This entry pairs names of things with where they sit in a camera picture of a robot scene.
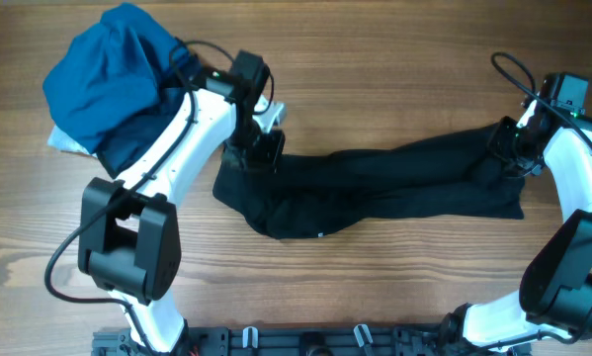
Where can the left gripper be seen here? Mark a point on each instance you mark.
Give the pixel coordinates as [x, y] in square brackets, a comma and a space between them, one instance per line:
[266, 157]

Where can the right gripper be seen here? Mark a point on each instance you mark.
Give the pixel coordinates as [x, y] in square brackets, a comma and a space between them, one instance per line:
[497, 141]

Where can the black polo shirt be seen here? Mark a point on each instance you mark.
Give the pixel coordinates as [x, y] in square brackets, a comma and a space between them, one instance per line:
[313, 196]

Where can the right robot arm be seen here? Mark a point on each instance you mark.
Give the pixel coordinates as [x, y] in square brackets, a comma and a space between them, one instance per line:
[555, 295]

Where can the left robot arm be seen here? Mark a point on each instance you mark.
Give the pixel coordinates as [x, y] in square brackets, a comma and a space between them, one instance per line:
[130, 245]

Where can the dark teal garment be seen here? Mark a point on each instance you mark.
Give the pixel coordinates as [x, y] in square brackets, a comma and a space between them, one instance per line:
[124, 145]

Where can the bright blue shirt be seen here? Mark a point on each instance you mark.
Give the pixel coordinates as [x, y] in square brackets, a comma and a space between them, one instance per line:
[110, 72]

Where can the light grey cloth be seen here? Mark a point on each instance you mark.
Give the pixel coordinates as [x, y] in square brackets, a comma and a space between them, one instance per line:
[61, 141]

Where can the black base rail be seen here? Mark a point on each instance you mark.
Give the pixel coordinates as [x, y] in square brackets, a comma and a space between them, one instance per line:
[403, 340]

